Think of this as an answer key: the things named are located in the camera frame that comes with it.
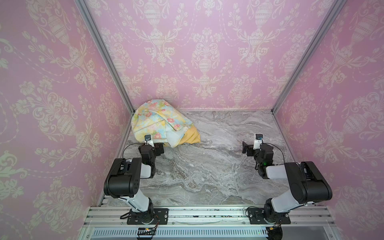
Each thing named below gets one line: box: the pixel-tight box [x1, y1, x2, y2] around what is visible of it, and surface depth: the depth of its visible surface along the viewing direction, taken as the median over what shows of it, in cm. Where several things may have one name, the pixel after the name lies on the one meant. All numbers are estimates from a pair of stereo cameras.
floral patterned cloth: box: [131, 99, 194, 148], surface depth 100 cm
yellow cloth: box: [178, 125, 201, 145], surface depth 101 cm
